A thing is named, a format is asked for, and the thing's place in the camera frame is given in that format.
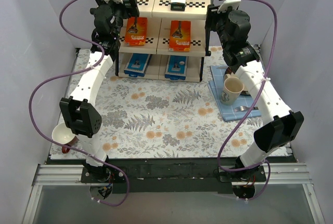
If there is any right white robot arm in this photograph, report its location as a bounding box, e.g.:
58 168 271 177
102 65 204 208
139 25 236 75
206 5 304 181

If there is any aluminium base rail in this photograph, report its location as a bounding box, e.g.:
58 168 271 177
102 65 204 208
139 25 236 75
23 158 325 223

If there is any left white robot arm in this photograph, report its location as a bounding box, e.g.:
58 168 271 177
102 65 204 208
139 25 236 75
59 0 139 182

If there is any beige ceramic mug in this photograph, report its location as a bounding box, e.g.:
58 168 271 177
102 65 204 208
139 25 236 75
220 76 244 106

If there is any blue checked cloth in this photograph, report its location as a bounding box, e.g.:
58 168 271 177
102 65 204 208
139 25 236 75
209 65 253 122

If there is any beige three-tier shelf rack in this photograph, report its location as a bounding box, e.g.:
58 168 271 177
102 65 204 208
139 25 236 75
115 0 213 82

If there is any silver fork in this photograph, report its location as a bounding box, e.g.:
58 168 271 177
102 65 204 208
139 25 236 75
233 106 250 112

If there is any floral table mat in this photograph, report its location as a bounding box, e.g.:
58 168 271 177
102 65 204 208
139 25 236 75
49 45 290 160

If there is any blue razor box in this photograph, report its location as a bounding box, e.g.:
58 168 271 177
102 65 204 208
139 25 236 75
124 54 152 77
164 55 188 81

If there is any orange Gillette razor pack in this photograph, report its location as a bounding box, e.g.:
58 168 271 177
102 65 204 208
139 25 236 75
169 20 191 52
124 17 148 46

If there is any dark rimmed plate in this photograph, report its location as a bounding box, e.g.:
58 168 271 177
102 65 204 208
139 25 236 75
224 67 250 97

